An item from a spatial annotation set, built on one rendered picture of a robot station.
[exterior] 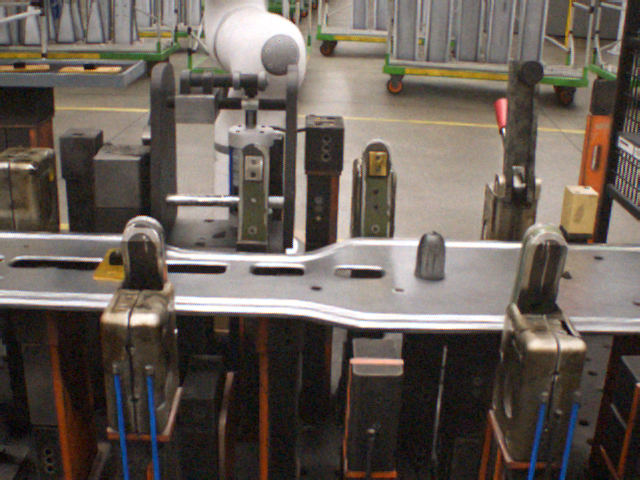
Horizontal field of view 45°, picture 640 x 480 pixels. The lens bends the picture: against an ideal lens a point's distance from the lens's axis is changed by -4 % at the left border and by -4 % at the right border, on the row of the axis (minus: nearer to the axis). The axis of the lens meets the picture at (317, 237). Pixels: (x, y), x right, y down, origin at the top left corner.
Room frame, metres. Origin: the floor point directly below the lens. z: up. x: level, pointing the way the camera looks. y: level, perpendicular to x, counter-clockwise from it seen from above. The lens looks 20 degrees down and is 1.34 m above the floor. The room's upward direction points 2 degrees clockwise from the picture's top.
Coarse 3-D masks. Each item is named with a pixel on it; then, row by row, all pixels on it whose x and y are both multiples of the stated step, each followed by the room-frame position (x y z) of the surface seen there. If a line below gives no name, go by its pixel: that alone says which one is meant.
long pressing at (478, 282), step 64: (0, 256) 0.82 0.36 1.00; (64, 256) 0.82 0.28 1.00; (192, 256) 0.83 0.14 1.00; (256, 256) 0.84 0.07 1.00; (320, 256) 0.85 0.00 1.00; (384, 256) 0.86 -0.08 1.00; (448, 256) 0.86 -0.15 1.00; (512, 256) 0.87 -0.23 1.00; (576, 256) 0.88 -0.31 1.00; (320, 320) 0.71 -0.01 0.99; (384, 320) 0.70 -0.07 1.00; (448, 320) 0.70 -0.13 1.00; (576, 320) 0.71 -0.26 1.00
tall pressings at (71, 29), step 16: (0, 0) 8.32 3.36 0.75; (16, 0) 8.33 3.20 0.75; (32, 0) 8.28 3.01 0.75; (96, 0) 8.51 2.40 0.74; (128, 0) 8.29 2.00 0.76; (0, 16) 8.05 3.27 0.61; (32, 16) 8.05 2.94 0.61; (48, 16) 8.35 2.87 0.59; (64, 16) 8.28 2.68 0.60; (80, 16) 8.58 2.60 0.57; (96, 16) 8.28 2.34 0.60; (128, 16) 8.28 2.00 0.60; (0, 32) 8.03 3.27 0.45; (16, 32) 8.30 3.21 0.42; (32, 32) 8.03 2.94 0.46; (48, 32) 8.34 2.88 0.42; (64, 32) 8.26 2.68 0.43; (80, 32) 8.52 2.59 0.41; (96, 32) 8.26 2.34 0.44; (128, 32) 8.27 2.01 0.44
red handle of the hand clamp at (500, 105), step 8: (496, 104) 1.07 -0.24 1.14; (504, 104) 1.06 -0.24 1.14; (496, 112) 1.06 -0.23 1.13; (504, 112) 1.05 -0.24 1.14; (504, 120) 1.04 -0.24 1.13; (504, 128) 1.03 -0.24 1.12; (504, 136) 1.02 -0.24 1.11; (520, 168) 0.97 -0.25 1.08; (520, 176) 0.96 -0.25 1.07; (512, 184) 0.95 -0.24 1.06; (520, 184) 0.95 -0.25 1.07; (512, 192) 0.95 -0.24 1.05; (520, 192) 0.95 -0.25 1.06
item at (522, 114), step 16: (512, 64) 0.97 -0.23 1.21; (528, 64) 0.94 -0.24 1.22; (512, 80) 0.96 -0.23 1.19; (528, 80) 0.94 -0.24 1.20; (512, 96) 0.96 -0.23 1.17; (528, 96) 0.97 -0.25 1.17; (512, 112) 0.96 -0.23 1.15; (528, 112) 0.97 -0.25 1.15; (512, 128) 0.95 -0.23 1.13; (528, 128) 0.96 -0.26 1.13; (512, 144) 0.95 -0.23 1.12; (528, 144) 0.96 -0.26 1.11; (512, 160) 0.95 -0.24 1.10; (528, 160) 0.95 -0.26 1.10; (512, 176) 0.95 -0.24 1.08; (528, 176) 0.95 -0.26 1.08; (528, 192) 0.94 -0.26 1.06
